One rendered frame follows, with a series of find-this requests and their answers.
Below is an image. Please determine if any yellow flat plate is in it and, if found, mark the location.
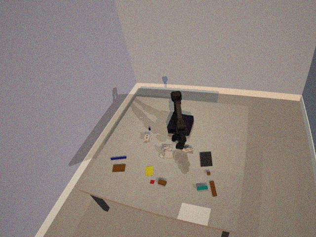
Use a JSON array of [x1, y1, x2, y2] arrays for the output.
[[145, 166, 153, 176]]

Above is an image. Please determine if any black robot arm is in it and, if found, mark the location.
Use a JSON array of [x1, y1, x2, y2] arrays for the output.
[[171, 91, 187, 144]]

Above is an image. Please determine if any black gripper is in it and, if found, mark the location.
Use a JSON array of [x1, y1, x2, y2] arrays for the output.
[[176, 132, 188, 149]]

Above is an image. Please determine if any brown rectangular block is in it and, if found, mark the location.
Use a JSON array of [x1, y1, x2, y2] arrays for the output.
[[158, 179, 167, 186]]

